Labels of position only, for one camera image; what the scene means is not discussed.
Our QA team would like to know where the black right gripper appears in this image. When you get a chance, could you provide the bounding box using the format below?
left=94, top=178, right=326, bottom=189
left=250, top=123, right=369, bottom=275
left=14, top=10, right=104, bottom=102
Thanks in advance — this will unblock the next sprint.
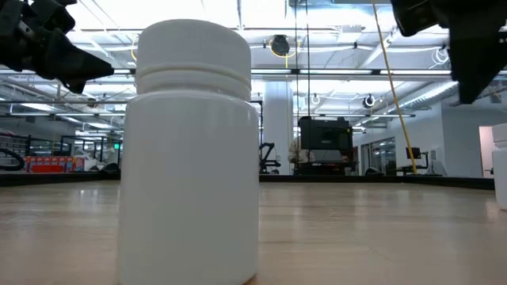
left=390, top=0, right=507, bottom=105

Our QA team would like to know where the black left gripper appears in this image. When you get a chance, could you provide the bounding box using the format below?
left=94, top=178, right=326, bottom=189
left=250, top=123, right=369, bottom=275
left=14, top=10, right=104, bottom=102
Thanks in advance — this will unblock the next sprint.
left=0, top=0, right=115, bottom=94

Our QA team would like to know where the white pill bottle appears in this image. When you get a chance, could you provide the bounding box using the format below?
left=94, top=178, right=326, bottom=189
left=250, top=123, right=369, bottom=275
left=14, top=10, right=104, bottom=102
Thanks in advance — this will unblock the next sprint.
left=492, top=122, right=507, bottom=211
left=116, top=18, right=261, bottom=285

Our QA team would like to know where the red printed box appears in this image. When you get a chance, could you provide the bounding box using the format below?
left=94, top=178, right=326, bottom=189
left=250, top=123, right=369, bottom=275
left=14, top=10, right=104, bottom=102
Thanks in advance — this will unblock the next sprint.
left=22, top=155, right=86, bottom=173

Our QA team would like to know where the small black desk monitor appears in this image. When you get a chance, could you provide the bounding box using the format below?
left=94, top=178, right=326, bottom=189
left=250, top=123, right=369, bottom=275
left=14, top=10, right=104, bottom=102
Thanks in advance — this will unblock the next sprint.
left=404, top=146, right=431, bottom=176

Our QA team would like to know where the black monitor on stand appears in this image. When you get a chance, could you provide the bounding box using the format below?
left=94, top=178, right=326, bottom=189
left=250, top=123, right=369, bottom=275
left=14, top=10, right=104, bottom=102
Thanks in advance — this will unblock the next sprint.
left=297, top=116, right=354, bottom=176

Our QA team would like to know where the person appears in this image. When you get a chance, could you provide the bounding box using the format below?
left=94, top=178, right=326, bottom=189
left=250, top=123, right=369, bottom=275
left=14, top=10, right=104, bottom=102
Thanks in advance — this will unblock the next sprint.
left=288, top=135, right=317, bottom=165

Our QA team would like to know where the black floor stand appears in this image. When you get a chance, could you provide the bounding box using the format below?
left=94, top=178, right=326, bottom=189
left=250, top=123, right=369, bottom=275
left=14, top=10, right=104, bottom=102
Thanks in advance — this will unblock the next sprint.
left=258, top=142, right=282, bottom=175

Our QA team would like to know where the yellow hanging cable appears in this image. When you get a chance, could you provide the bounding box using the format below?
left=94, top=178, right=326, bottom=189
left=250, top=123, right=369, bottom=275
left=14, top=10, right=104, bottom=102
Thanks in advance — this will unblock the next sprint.
left=370, top=0, right=418, bottom=175

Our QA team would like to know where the black aluminium table frame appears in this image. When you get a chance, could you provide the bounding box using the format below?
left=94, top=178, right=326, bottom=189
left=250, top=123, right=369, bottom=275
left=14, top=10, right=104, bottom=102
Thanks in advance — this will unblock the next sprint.
left=0, top=170, right=496, bottom=191

